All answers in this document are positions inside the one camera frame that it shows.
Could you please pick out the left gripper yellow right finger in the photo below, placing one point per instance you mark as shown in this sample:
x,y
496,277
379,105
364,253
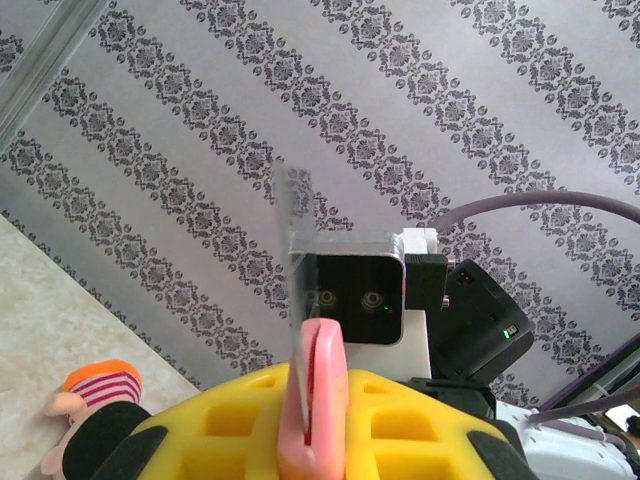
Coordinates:
x,y
415,435

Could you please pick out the pink utility knife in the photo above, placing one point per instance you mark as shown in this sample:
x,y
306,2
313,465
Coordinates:
x,y
325,400

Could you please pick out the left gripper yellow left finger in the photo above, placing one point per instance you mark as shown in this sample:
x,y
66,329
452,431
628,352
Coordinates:
x,y
220,430

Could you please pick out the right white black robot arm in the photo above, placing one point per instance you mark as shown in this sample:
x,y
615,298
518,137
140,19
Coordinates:
x,y
565,450

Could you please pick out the plush doll orange striped hat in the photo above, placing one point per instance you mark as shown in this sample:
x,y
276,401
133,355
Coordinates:
x,y
100,395

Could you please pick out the right aluminium frame post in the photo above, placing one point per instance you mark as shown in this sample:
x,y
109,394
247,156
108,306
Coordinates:
x,y
45,65

